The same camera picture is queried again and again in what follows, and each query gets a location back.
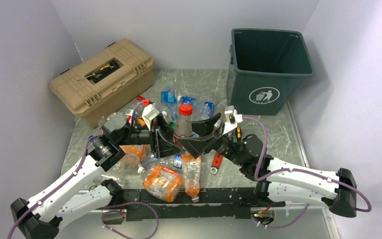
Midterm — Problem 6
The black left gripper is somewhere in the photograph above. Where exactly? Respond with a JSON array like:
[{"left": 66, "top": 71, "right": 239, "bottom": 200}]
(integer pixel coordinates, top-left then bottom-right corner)
[{"left": 116, "top": 114, "right": 185, "bottom": 158}]

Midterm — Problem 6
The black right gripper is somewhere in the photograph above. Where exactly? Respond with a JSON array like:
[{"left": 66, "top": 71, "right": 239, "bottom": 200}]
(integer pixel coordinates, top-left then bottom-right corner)
[{"left": 177, "top": 114, "right": 246, "bottom": 167}]

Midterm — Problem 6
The red cap cola bottle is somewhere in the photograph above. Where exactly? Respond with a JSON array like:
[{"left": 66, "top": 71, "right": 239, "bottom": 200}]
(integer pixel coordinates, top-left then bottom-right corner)
[{"left": 173, "top": 104, "right": 193, "bottom": 145}]

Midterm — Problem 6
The crushed clear blue label bottle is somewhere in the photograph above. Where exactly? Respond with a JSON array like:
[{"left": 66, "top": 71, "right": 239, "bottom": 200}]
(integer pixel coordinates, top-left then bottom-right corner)
[{"left": 137, "top": 153, "right": 182, "bottom": 174}]

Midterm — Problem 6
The tall orange label bottle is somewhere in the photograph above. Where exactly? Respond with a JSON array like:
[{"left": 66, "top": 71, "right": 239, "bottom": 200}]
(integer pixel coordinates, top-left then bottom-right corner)
[{"left": 181, "top": 153, "right": 201, "bottom": 203}]

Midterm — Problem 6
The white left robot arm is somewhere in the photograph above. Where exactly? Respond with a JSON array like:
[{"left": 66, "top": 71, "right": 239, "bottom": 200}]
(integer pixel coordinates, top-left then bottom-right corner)
[{"left": 8, "top": 115, "right": 180, "bottom": 239}]

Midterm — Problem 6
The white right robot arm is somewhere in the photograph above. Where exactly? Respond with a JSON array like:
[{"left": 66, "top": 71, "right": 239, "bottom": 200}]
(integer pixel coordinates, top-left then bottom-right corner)
[{"left": 177, "top": 115, "right": 360, "bottom": 218}]

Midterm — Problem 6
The dark green trash bin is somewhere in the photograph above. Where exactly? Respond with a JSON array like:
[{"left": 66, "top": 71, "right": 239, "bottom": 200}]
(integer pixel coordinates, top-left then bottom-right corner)
[{"left": 226, "top": 28, "right": 314, "bottom": 116}]

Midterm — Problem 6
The small blue label bottle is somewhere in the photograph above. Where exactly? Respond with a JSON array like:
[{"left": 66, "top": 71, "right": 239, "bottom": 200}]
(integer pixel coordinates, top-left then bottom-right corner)
[{"left": 199, "top": 102, "right": 215, "bottom": 120}]

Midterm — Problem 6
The large orange label bottle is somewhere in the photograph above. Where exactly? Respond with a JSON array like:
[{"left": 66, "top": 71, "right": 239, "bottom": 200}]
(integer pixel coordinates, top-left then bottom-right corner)
[{"left": 120, "top": 145, "right": 146, "bottom": 166}]

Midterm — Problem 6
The yellow black screwdriver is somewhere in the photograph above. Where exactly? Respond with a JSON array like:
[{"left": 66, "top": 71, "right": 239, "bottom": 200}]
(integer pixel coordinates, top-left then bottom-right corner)
[{"left": 235, "top": 126, "right": 242, "bottom": 142}]

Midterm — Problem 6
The blue label water bottle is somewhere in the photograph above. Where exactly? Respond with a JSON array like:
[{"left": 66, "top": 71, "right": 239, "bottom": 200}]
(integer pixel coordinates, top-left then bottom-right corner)
[{"left": 177, "top": 95, "right": 199, "bottom": 109}]

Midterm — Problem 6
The crushed orange label jug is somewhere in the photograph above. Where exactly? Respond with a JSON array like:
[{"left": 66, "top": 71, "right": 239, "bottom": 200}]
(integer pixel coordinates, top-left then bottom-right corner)
[{"left": 143, "top": 166, "right": 183, "bottom": 202}]

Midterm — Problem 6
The blue tinted water bottle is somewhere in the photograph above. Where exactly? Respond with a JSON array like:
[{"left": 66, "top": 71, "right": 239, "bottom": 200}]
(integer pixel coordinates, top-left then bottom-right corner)
[{"left": 161, "top": 86, "right": 178, "bottom": 122}]

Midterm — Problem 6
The red label clear bottle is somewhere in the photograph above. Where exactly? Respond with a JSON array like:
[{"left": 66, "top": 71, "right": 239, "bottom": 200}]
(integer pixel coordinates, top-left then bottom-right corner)
[{"left": 125, "top": 109, "right": 139, "bottom": 124}]

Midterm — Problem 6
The red cap clear bottle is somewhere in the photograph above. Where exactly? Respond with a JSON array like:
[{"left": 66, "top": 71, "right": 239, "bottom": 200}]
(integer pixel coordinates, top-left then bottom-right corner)
[{"left": 136, "top": 95, "right": 144, "bottom": 102}]

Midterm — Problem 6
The tan plastic toolbox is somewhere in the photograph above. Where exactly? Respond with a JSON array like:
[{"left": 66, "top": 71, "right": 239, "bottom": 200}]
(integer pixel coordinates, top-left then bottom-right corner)
[{"left": 49, "top": 38, "right": 154, "bottom": 128}]

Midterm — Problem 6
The red handled adjustable wrench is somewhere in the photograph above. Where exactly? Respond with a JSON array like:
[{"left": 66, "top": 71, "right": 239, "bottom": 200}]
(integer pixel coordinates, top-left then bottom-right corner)
[{"left": 210, "top": 152, "right": 223, "bottom": 175}]

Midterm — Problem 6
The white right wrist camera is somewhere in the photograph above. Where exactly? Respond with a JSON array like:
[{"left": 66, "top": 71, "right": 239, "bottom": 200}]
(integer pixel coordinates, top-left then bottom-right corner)
[{"left": 224, "top": 106, "right": 243, "bottom": 125}]

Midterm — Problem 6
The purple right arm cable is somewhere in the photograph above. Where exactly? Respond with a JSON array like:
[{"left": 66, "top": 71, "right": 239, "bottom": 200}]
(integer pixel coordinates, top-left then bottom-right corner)
[{"left": 242, "top": 116, "right": 373, "bottom": 214}]

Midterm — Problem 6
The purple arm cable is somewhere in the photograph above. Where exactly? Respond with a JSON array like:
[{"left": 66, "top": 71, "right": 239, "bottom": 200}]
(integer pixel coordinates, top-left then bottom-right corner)
[
  {"left": 6, "top": 135, "right": 102, "bottom": 239},
  {"left": 242, "top": 116, "right": 373, "bottom": 214}
]

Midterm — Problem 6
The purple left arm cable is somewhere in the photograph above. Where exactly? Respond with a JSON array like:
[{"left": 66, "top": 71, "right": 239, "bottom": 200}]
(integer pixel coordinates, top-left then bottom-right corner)
[{"left": 6, "top": 135, "right": 102, "bottom": 239}]

